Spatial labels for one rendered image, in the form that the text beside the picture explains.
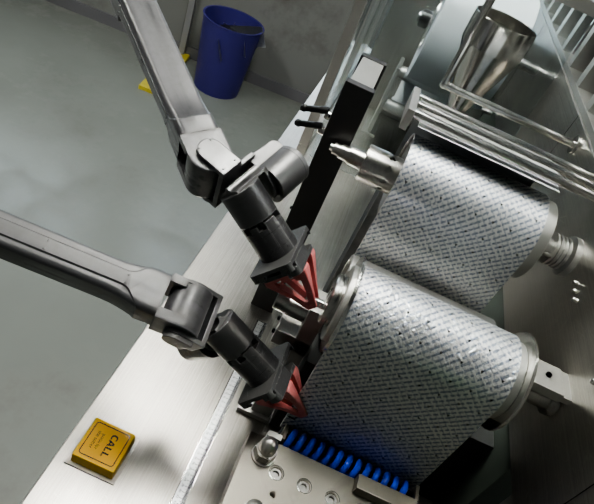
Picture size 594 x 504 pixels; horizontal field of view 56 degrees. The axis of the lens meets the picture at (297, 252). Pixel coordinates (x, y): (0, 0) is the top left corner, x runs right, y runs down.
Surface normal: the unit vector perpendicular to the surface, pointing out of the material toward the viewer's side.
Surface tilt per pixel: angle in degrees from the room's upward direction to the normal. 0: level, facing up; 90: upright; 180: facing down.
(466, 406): 90
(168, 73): 22
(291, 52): 90
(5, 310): 0
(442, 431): 90
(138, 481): 0
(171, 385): 0
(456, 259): 92
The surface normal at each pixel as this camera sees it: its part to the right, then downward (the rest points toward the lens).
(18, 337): 0.33, -0.71
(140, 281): 0.37, -0.39
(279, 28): -0.15, 0.61
